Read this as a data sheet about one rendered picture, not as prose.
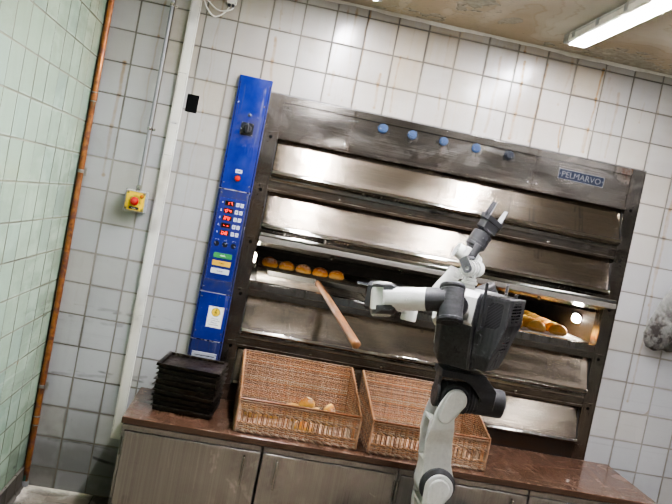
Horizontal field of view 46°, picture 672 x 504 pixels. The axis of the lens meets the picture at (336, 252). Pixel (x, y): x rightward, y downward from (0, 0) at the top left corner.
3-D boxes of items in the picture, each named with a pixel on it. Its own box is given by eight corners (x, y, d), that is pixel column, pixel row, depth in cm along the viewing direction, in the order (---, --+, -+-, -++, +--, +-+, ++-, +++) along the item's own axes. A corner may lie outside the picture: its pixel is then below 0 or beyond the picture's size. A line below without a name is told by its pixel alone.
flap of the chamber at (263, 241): (258, 240, 376) (257, 245, 396) (616, 309, 395) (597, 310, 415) (259, 235, 376) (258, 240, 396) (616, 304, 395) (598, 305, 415)
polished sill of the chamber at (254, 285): (248, 287, 398) (249, 279, 398) (589, 350, 417) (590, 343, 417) (248, 288, 392) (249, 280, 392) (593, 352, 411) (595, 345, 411)
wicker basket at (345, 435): (232, 401, 393) (242, 347, 392) (343, 420, 400) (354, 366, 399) (231, 431, 345) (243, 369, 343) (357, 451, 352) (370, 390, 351)
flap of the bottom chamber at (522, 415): (230, 384, 394) (238, 344, 400) (573, 443, 413) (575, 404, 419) (231, 382, 390) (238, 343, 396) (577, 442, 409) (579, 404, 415)
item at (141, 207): (124, 209, 384) (128, 188, 383) (145, 213, 385) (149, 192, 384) (122, 209, 376) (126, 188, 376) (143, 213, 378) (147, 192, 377)
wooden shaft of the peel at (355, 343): (360, 350, 261) (361, 341, 261) (351, 348, 261) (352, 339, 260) (320, 286, 431) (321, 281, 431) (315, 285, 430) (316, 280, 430)
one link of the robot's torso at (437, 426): (442, 493, 328) (465, 383, 325) (453, 510, 310) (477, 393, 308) (406, 487, 326) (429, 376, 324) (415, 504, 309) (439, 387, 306)
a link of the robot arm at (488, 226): (508, 228, 346) (493, 251, 346) (494, 223, 354) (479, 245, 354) (491, 213, 340) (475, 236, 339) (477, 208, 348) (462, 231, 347)
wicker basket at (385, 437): (350, 422, 399) (360, 368, 398) (457, 439, 406) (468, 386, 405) (365, 453, 351) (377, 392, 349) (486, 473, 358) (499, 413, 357)
